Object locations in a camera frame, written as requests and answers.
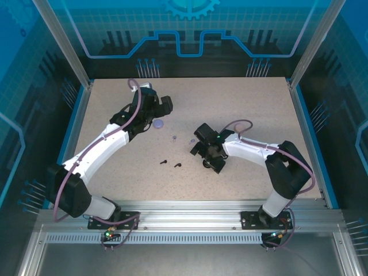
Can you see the purple earbud charging case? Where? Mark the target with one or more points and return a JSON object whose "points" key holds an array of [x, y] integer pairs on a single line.
{"points": [[158, 124]]}

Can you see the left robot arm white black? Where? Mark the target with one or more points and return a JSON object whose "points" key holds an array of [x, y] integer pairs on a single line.
{"points": [[97, 153]]}

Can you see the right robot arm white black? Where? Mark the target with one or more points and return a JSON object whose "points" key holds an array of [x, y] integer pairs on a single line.
{"points": [[250, 149]]}

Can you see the small LED connector board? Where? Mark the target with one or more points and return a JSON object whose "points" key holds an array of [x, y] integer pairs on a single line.
{"points": [[276, 235], [108, 234]]}

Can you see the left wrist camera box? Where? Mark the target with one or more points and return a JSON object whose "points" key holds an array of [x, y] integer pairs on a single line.
{"points": [[145, 85]]}

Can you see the aluminium mounting rail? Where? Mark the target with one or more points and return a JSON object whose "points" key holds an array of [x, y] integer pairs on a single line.
{"points": [[187, 215]]}

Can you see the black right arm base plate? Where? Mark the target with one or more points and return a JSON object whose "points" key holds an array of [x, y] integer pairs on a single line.
{"points": [[248, 220]]}

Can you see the aluminium table side rail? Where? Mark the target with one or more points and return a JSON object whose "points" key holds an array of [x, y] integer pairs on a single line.
{"points": [[70, 143], [308, 143]]}

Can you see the aluminium frame post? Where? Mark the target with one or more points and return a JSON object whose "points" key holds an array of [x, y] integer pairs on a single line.
{"points": [[70, 51], [310, 51]]}

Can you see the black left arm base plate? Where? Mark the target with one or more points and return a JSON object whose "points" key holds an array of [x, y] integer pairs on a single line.
{"points": [[129, 221]]}

